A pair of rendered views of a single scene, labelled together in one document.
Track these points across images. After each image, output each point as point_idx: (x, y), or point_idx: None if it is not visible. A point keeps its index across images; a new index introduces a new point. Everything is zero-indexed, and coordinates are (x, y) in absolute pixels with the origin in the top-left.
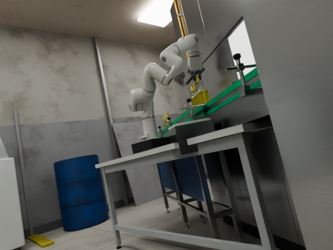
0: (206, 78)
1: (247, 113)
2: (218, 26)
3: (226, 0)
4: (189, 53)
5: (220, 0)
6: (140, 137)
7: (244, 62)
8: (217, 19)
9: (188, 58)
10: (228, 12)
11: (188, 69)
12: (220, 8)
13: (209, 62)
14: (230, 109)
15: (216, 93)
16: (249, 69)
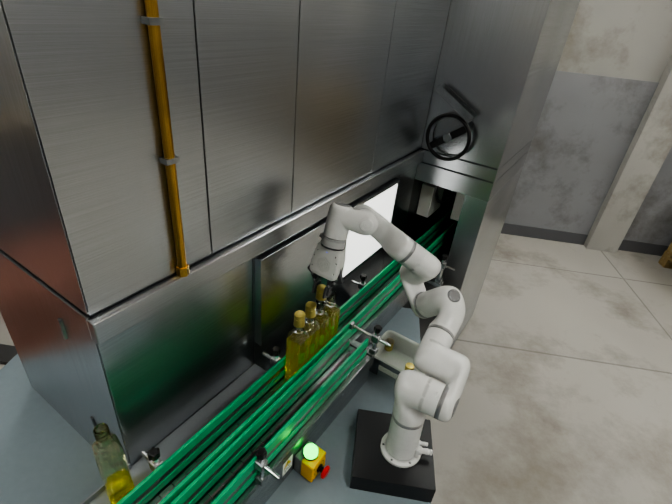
0: (274, 283)
1: (403, 301)
2: (329, 180)
3: (356, 150)
4: (345, 242)
5: (348, 141)
6: (428, 449)
7: (356, 246)
8: (331, 167)
9: (344, 253)
10: (352, 169)
11: (342, 276)
12: (344, 154)
13: (299, 247)
14: (390, 308)
15: (292, 307)
16: (359, 255)
